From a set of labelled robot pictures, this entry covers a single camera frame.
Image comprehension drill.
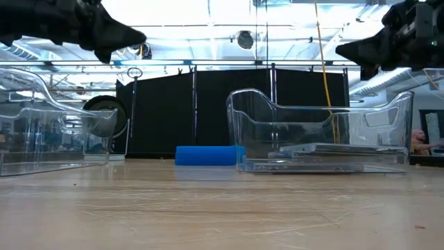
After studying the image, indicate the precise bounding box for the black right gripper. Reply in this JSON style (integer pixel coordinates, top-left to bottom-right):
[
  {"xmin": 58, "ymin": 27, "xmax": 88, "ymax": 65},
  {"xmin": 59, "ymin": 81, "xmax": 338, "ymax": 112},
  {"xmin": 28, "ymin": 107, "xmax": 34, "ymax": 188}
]
[{"xmin": 335, "ymin": 0, "xmax": 444, "ymax": 81}]

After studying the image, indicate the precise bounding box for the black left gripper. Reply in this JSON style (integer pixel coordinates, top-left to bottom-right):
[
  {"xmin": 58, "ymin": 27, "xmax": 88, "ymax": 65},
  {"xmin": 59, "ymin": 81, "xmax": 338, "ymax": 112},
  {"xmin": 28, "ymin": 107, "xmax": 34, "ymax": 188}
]
[{"xmin": 0, "ymin": 0, "xmax": 147, "ymax": 65}]

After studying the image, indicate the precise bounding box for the clear plastic bin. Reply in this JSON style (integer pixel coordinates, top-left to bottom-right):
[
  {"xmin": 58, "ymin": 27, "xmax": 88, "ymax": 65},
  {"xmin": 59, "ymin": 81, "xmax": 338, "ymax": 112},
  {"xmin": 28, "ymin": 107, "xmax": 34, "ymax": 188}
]
[
  {"xmin": 226, "ymin": 88, "xmax": 415, "ymax": 174},
  {"xmin": 0, "ymin": 65, "xmax": 119, "ymax": 178}
]

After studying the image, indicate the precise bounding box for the black folding partition screen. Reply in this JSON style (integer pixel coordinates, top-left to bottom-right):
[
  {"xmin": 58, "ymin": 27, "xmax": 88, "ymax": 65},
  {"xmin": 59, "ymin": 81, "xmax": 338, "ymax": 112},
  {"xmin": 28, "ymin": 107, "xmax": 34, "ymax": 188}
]
[{"xmin": 115, "ymin": 67, "xmax": 350, "ymax": 156}]

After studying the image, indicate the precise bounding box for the person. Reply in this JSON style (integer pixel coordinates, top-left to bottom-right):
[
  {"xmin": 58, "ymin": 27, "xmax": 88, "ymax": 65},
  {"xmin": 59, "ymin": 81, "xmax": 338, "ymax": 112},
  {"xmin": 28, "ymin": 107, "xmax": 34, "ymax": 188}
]
[{"xmin": 411, "ymin": 128, "xmax": 440, "ymax": 156}]

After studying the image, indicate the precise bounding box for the round ceiling lamp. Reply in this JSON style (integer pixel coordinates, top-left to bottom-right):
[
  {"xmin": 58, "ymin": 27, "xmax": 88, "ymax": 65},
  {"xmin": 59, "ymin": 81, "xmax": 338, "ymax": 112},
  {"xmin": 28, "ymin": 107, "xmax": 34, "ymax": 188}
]
[{"xmin": 237, "ymin": 30, "xmax": 255, "ymax": 50}]

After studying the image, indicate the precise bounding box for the yellow hanging cable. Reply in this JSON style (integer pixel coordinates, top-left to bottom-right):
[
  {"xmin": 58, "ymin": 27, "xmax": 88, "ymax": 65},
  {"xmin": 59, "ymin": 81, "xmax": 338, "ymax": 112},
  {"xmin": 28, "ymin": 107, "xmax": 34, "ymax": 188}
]
[{"xmin": 314, "ymin": 0, "xmax": 339, "ymax": 145}]

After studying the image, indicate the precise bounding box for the ring-topped metal stand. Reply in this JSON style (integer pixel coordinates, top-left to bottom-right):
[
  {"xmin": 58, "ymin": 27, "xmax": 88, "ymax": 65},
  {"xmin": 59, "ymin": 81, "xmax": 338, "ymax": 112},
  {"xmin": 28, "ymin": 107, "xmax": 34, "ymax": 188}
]
[{"xmin": 126, "ymin": 67, "xmax": 144, "ymax": 149}]

